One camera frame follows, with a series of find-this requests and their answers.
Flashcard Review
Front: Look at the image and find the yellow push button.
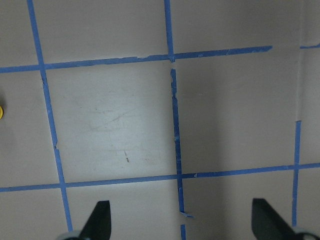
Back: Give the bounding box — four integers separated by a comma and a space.
0, 106, 4, 119

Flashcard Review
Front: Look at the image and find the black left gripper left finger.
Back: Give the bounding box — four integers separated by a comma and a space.
78, 200, 111, 240

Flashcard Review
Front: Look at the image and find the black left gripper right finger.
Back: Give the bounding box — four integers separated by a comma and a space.
251, 198, 296, 240

